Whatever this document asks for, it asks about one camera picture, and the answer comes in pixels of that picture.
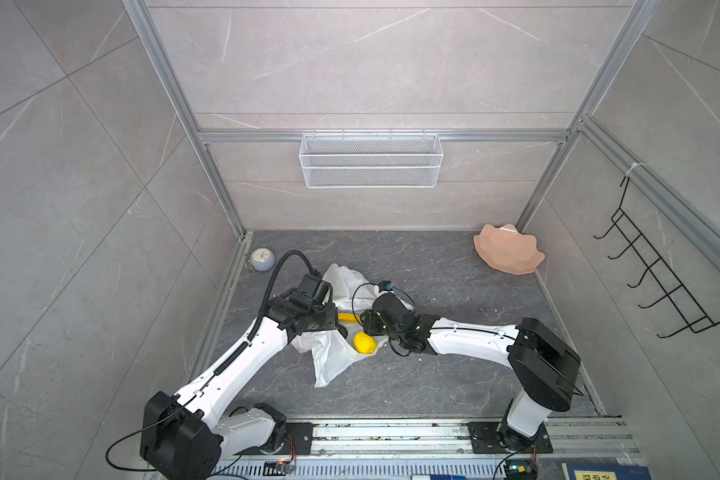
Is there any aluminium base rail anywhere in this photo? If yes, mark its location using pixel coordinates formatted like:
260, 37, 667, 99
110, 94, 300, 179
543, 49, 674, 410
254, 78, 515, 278
286, 417, 643, 463

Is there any white wire mesh basket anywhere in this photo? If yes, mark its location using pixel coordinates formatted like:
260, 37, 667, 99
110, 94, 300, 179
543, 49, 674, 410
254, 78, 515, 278
299, 133, 444, 189

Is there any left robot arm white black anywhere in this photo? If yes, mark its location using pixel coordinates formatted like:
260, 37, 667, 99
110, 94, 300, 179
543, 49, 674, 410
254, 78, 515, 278
140, 274, 338, 479

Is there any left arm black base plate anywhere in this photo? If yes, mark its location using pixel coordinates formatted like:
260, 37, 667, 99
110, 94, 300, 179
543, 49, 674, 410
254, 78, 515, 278
256, 422, 315, 456

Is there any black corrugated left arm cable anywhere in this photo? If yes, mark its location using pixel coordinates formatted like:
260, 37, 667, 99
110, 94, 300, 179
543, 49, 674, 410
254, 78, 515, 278
247, 250, 316, 343

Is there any black wire hook rack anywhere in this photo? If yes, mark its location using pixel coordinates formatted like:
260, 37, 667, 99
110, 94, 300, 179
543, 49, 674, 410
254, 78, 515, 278
593, 176, 720, 339

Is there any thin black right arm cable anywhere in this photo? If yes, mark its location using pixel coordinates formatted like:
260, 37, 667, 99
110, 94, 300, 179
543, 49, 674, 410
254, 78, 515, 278
350, 281, 421, 358

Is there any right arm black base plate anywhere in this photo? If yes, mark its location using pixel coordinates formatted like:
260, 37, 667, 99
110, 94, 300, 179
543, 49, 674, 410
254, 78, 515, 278
467, 421, 553, 454

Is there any white zip tie upper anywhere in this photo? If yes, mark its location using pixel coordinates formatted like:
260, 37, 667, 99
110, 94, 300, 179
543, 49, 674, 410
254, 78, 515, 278
624, 162, 647, 179

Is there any pink shell-shaped bowl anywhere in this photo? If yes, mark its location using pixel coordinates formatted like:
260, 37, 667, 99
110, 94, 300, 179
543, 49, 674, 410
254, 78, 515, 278
473, 224, 545, 275

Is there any yellow fake banana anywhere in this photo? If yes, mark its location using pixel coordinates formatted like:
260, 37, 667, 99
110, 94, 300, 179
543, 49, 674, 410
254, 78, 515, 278
338, 312, 362, 324

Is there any small grey-white round pot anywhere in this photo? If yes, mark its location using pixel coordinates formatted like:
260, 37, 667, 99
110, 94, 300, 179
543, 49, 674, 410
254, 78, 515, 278
248, 247, 277, 272

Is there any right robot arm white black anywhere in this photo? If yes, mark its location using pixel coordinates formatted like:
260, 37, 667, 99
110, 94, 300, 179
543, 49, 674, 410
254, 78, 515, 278
356, 292, 581, 450

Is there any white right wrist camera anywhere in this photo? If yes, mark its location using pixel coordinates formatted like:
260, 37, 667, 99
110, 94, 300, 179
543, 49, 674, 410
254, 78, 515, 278
376, 280, 395, 295

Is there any white slotted cable duct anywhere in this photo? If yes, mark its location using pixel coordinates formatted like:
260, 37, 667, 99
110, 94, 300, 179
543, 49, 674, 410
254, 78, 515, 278
221, 458, 506, 479

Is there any blue yellow label box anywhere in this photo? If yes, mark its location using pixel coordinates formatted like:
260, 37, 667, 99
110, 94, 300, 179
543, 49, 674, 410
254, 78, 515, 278
562, 463, 651, 480

